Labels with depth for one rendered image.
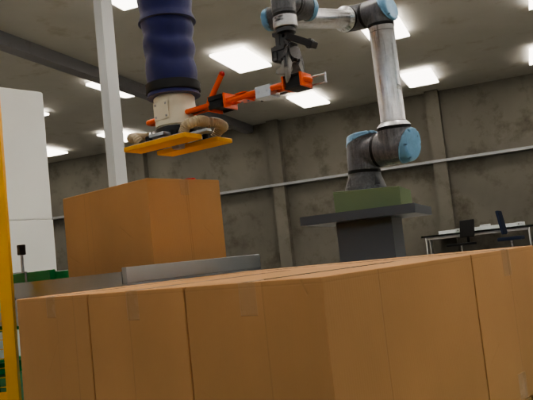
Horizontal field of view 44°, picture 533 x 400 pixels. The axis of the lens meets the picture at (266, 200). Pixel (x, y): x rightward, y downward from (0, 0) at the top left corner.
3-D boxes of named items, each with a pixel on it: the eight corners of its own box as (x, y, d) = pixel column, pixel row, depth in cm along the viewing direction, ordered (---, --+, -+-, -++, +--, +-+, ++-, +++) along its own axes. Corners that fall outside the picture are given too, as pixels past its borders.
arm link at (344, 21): (347, 10, 313) (254, 5, 262) (370, 2, 304) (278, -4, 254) (352, 35, 313) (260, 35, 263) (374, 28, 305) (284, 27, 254)
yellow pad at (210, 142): (156, 155, 286) (155, 144, 286) (173, 156, 294) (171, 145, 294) (217, 140, 266) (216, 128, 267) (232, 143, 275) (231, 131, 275)
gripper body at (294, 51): (284, 67, 248) (280, 36, 249) (303, 61, 243) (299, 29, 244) (271, 63, 242) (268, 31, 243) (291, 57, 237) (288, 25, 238)
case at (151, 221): (69, 287, 295) (62, 198, 299) (141, 279, 326) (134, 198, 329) (155, 280, 256) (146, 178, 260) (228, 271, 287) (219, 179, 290)
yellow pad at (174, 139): (123, 152, 270) (122, 140, 271) (141, 154, 278) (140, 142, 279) (185, 136, 251) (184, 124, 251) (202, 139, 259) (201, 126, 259)
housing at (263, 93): (254, 99, 246) (254, 87, 246) (265, 101, 251) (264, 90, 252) (270, 94, 242) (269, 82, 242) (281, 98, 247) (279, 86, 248)
